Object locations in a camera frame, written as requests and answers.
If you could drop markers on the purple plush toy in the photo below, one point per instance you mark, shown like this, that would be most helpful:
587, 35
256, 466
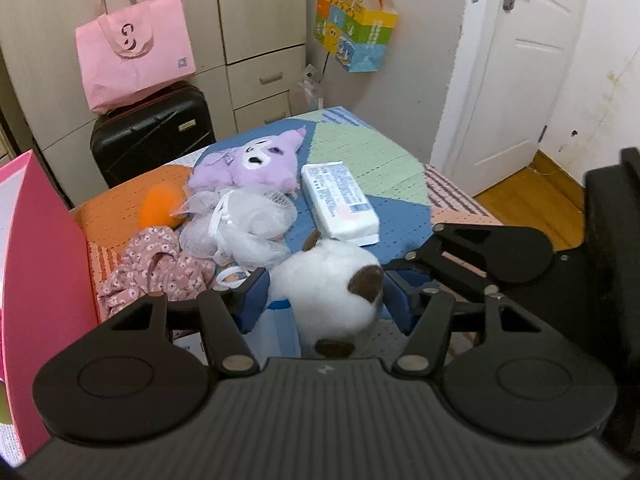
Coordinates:
269, 161

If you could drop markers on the colourful paper gift bag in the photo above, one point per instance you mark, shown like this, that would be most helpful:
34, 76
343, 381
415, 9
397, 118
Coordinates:
355, 32

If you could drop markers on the pink cardboard storage box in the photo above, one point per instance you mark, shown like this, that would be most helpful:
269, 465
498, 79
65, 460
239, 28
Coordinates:
46, 294

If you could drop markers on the black suitcase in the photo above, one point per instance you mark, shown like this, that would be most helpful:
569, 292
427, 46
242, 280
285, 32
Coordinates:
135, 139

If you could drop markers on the pink floral cloth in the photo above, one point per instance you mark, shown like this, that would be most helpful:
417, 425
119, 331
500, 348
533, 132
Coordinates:
153, 262

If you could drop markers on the small white tissue pack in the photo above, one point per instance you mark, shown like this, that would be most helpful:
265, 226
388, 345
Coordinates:
339, 207

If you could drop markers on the white door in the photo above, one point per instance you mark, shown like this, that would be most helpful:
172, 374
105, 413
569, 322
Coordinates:
508, 72

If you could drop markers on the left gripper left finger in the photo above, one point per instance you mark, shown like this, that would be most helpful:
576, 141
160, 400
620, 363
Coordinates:
226, 317

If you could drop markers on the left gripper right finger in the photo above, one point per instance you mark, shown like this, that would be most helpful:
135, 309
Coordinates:
423, 314

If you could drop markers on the patchwork knitted blanket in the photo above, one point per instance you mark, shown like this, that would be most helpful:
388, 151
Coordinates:
408, 196

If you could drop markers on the pink tote bag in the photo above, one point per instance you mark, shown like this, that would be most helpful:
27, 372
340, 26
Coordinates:
126, 55

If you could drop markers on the grey wooden wardrobe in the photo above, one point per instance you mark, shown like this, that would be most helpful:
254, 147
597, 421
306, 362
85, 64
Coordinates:
244, 55

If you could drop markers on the white brown plush ball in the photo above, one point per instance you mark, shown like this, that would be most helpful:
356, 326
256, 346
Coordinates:
335, 291

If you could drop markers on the blue white tissue pack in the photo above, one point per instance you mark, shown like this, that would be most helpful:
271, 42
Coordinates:
274, 335

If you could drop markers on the orange beauty sponge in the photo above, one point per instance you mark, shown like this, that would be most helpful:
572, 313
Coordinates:
161, 206

